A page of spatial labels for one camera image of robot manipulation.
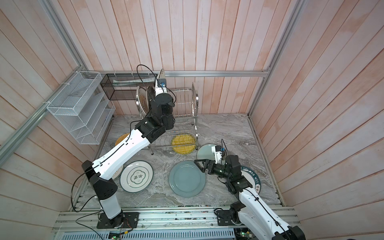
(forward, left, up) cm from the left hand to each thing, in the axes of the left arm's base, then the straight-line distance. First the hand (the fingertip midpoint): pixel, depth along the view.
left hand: (156, 94), depth 66 cm
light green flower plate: (-3, -25, -46) cm, 53 cm away
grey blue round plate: (-22, -13, -46) cm, 53 cm away
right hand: (-19, -20, -29) cm, 40 cm away
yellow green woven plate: (+3, -11, -45) cm, 46 cm away
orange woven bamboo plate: (+7, +34, -44) cm, 56 cm away
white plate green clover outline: (-21, +17, -45) cm, 52 cm away
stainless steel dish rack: (+10, -12, -42) cm, 44 cm away
